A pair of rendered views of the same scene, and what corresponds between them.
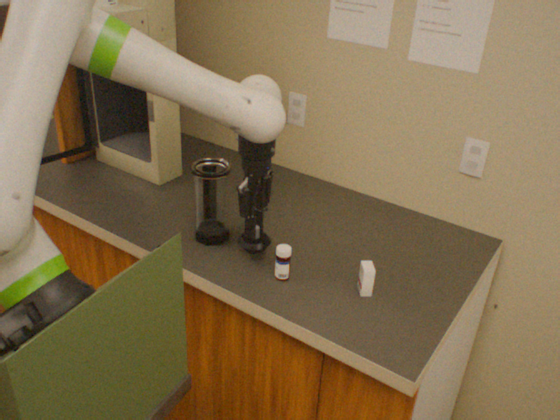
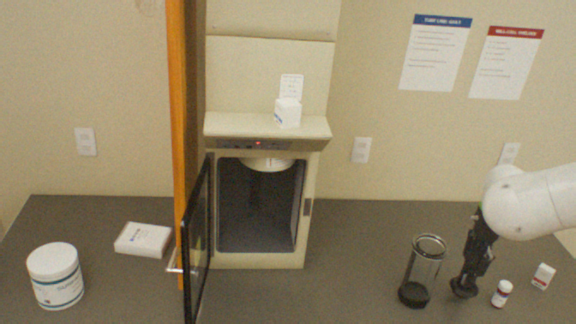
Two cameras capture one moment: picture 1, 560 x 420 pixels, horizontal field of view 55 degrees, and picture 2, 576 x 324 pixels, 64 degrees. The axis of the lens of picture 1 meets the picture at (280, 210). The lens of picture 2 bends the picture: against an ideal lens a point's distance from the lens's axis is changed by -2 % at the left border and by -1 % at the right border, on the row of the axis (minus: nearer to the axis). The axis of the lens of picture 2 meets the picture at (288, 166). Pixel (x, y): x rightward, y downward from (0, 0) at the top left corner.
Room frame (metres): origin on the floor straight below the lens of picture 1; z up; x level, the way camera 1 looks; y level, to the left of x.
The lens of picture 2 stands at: (0.81, 1.24, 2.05)
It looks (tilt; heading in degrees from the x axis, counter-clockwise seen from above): 32 degrees down; 318
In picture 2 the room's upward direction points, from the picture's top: 6 degrees clockwise
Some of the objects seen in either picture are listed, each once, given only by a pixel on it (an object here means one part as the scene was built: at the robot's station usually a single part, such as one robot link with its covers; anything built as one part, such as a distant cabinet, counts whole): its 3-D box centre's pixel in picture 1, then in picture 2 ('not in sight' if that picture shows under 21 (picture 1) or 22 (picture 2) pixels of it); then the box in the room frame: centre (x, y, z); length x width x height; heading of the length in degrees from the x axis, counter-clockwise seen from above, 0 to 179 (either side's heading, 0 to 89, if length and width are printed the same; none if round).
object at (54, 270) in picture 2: not in sight; (57, 276); (1.94, 1.09, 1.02); 0.13 x 0.13 x 0.15
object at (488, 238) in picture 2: (256, 171); (483, 237); (1.24, 0.07, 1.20); 0.08 x 0.07 x 0.09; 147
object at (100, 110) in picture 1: (147, 94); (257, 184); (1.81, 0.48, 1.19); 0.26 x 0.24 x 0.35; 57
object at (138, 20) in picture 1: (96, 21); (266, 140); (1.66, 0.58, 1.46); 0.32 x 0.11 x 0.10; 57
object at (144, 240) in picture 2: not in sight; (144, 239); (2.01, 0.80, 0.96); 0.16 x 0.12 x 0.04; 46
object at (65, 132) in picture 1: (42, 104); (197, 246); (1.66, 0.78, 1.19); 0.30 x 0.01 x 0.40; 139
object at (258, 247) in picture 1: (254, 237); (465, 284); (1.24, 0.07, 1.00); 0.09 x 0.09 x 0.07
